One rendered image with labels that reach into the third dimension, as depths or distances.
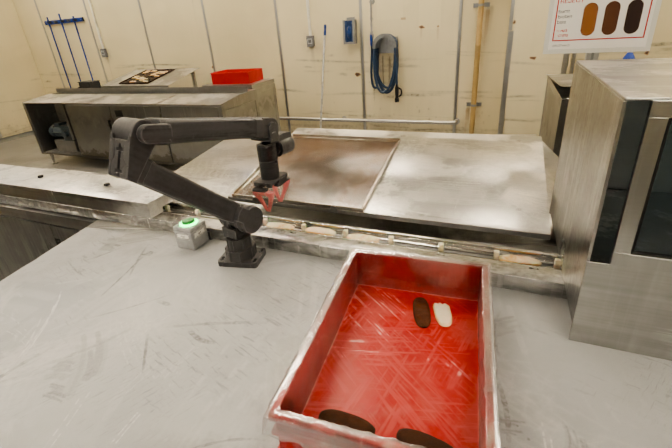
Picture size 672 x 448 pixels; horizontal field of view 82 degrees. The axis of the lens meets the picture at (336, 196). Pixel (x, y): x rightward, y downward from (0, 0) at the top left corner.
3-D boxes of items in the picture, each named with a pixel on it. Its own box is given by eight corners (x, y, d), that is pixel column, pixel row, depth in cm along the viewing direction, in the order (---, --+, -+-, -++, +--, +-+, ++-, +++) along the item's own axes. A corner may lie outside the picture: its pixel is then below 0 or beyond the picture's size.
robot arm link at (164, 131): (112, 143, 83) (142, 149, 77) (110, 116, 81) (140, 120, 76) (257, 134, 118) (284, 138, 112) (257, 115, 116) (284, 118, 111)
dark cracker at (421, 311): (411, 298, 93) (411, 294, 92) (427, 298, 92) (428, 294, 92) (414, 328, 84) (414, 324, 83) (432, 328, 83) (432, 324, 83)
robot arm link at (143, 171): (85, 170, 79) (112, 177, 74) (115, 111, 82) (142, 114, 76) (232, 229, 116) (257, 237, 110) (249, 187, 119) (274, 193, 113)
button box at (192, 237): (178, 256, 124) (169, 226, 120) (195, 244, 131) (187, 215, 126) (198, 261, 121) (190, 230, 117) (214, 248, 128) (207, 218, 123)
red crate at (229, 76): (211, 84, 457) (209, 73, 452) (228, 80, 487) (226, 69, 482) (249, 83, 441) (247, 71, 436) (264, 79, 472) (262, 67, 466)
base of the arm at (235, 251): (217, 266, 112) (256, 268, 109) (211, 242, 108) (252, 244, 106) (230, 250, 119) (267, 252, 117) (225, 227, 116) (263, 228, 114)
